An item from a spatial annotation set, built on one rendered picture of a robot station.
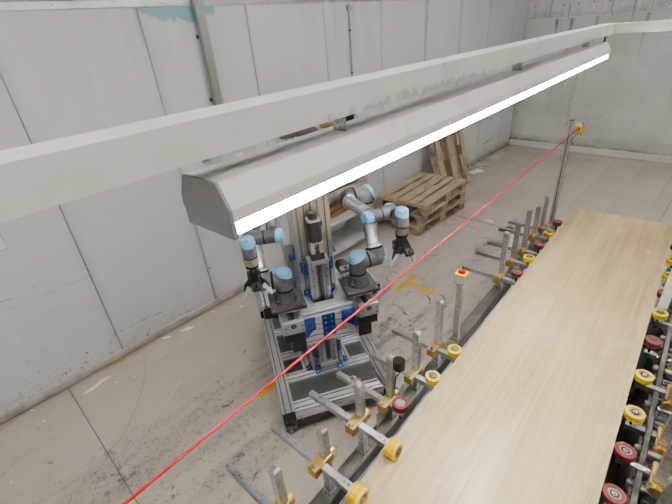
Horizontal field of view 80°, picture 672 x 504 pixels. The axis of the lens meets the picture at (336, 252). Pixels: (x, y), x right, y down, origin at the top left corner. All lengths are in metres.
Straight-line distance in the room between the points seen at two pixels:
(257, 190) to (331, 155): 0.16
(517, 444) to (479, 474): 0.24
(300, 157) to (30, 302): 3.42
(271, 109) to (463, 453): 1.71
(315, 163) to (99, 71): 3.16
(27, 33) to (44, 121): 0.55
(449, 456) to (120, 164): 1.77
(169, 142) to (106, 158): 0.07
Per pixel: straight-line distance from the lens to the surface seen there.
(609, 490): 2.09
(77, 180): 0.48
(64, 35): 3.67
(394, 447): 1.90
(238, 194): 0.56
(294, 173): 0.62
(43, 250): 3.78
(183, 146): 0.53
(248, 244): 2.01
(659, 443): 2.42
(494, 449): 2.05
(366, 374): 3.22
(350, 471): 2.17
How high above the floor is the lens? 2.54
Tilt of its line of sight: 29 degrees down
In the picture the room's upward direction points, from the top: 5 degrees counter-clockwise
